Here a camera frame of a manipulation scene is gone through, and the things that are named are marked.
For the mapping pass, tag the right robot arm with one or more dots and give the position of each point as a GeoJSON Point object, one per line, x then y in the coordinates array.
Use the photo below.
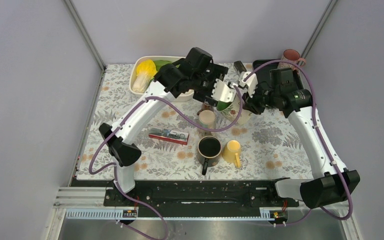
{"type": "Point", "coordinates": [332, 181]}

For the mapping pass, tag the tall floral beige mug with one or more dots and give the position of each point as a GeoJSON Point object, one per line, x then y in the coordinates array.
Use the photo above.
{"type": "Point", "coordinates": [206, 119]}

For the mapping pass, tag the white vegetable tray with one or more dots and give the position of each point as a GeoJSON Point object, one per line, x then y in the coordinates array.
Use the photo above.
{"type": "Point", "coordinates": [133, 74]}

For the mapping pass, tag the cream christmas mug green inside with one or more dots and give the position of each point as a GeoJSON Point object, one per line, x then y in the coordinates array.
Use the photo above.
{"type": "Point", "coordinates": [230, 111]}

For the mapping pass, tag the floral tablecloth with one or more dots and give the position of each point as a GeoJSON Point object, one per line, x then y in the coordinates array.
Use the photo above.
{"type": "Point", "coordinates": [271, 149]}

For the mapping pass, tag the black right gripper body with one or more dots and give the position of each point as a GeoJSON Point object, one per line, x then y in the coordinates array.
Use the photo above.
{"type": "Point", "coordinates": [261, 98]}

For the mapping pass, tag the yellow mug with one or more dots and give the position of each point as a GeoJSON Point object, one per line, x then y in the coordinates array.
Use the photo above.
{"type": "Point", "coordinates": [231, 153]}

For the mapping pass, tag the black tray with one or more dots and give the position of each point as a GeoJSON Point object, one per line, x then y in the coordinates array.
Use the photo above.
{"type": "Point", "coordinates": [263, 75]}

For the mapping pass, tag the black rectangular box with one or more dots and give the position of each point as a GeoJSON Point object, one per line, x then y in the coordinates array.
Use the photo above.
{"type": "Point", "coordinates": [239, 67]}

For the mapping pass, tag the green leaf vegetable toy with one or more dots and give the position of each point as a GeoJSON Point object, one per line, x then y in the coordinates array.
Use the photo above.
{"type": "Point", "coordinates": [161, 63]}

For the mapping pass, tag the pink ghost pattern mug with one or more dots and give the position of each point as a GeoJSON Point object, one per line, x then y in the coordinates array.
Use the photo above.
{"type": "Point", "coordinates": [292, 56]}

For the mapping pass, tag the white napa cabbage toy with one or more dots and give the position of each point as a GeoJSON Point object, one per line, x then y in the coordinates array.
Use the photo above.
{"type": "Point", "coordinates": [145, 72]}

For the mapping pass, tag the small brown mug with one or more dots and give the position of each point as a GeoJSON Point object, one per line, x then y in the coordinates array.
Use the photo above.
{"type": "Point", "coordinates": [206, 106]}

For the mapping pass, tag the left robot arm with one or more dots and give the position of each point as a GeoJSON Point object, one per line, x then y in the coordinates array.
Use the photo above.
{"type": "Point", "coordinates": [120, 136]}

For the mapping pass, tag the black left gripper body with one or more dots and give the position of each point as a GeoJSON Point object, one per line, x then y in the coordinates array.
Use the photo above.
{"type": "Point", "coordinates": [203, 83]}

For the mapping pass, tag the black interior mug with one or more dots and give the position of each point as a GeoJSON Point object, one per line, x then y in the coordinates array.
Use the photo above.
{"type": "Point", "coordinates": [209, 150]}

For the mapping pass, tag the red silver gum box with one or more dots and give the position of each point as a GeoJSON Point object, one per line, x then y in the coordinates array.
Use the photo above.
{"type": "Point", "coordinates": [169, 135]}

